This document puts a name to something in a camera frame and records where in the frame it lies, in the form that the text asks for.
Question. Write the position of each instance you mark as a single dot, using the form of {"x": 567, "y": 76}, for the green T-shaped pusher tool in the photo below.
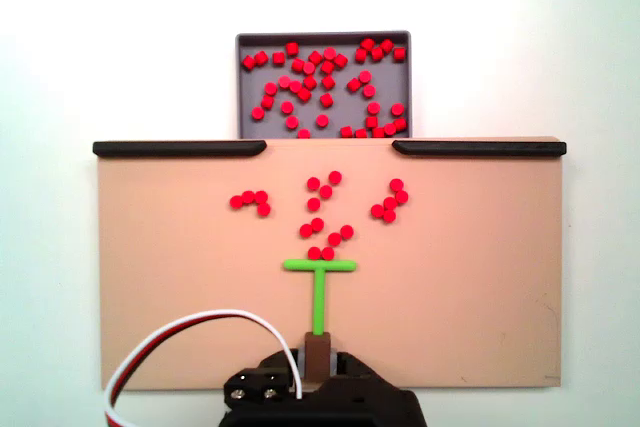
{"x": 319, "y": 297}

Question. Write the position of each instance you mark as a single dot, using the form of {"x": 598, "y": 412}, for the red cylindrical granule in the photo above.
{"x": 329, "y": 53}
{"x": 346, "y": 132}
{"x": 248, "y": 63}
{"x": 397, "y": 109}
{"x": 354, "y": 85}
{"x": 328, "y": 82}
{"x": 264, "y": 209}
{"x": 399, "y": 54}
{"x": 287, "y": 107}
{"x": 267, "y": 101}
{"x": 347, "y": 231}
{"x": 326, "y": 100}
{"x": 292, "y": 122}
{"x": 236, "y": 201}
{"x": 314, "y": 204}
{"x": 365, "y": 77}
{"x": 386, "y": 45}
{"x": 335, "y": 177}
{"x": 401, "y": 196}
{"x": 373, "y": 108}
{"x": 378, "y": 132}
{"x": 377, "y": 53}
{"x": 257, "y": 113}
{"x": 326, "y": 191}
{"x": 314, "y": 253}
{"x": 260, "y": 58}
{"x": 317, "y": 223}
{"x": 310, "y": 82}
{"x": 298, "y": 65}
{"x": 305, "y": 231}
{"x": 400, "y": 123}
{"x": 328, "y": 253}
{"x": 340, "y": 60}
{"x": 396, "y": 185}
{"x": 313, "y": 183}
{"x": 390, "y": 204}
{"x": 389, "y": 216}
{"x": 315, "y": 57}
{"x": 285, "y": 81}
{"x": 303, "y": 134}
{"x": 309, "y": 67}
{"x": 361, "y": 55}
{"x": 390, "y": 129}
{"x": 327, "y": 67}
{"x": 322, "y": 120}
{"x": 295, "y": 86}
{"x": 369, "y": 91}
{"x": 334, "y": 239}
{"x": 377, "y": 210}
{"x": 368, "y": 44}
{"x": 279, "y": 58}
{"x": 361, "y": 133}
{"x": 292, "y": 49}
{"x": 270, "y": 89}
{"x": 303, "y": 94}
{"x": 261, "y": 196}
{"x": 371, "y": 122}
{"x": 248, "y": 197}

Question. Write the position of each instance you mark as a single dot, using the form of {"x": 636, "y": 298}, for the pink flat board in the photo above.
{"x": 175, "y": 272}

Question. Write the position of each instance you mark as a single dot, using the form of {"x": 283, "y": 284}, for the grey plastic tray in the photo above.
{"x": 345, "y": 103}

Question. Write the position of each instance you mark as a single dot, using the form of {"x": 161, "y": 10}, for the black foam rail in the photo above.
{"x": 180, "y": 149}
{"x": 480, "y": 148}

